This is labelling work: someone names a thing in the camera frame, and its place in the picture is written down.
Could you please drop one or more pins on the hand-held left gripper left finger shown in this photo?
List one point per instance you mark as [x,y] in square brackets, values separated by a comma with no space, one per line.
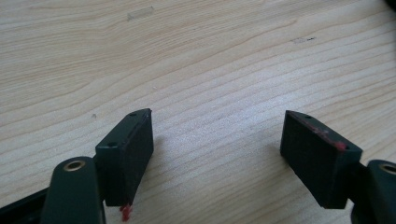
[124,161]

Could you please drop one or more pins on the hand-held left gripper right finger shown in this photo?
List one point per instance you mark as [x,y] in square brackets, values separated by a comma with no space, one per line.
[317,161]

